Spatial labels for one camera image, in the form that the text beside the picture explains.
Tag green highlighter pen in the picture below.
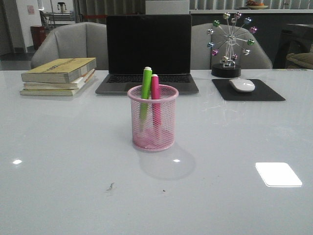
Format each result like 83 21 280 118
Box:
140 67 152 131

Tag red trash bin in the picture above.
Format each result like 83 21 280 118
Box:
30 25 46 50

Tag right grey armchair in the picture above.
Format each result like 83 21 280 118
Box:
191 23 272 70

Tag middle cream book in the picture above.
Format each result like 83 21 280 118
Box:
23 69 95 90

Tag left grey armchair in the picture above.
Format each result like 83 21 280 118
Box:
31 22 109 70

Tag grey open laptop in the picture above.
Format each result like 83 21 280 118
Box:
95 14 199 95

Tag beige cushion at right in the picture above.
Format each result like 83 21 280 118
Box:
286 52 313 69

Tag white computer mouse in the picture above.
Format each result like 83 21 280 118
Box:
229 78 255 93

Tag black mouse pad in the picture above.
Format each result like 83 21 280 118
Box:
212 79 285 101

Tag pink mesh pen holder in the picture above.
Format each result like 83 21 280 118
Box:
127 84 179 152

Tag pink highlighter pen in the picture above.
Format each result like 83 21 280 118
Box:
151 74 161 138

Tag cream book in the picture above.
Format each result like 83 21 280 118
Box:
20 74 93 96
23 69 95 90

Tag grey armchair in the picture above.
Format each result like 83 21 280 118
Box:
191 23 272 70
31 22 109 70

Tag ferris wheel desk ornament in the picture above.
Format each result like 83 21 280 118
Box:
206 12 255 78

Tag bottom cream book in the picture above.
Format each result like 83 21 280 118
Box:
20 74 93 96

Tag top yellow book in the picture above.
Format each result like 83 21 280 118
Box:
21 57 97 83

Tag fruit bowl on counter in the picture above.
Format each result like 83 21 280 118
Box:
246 0 268 10

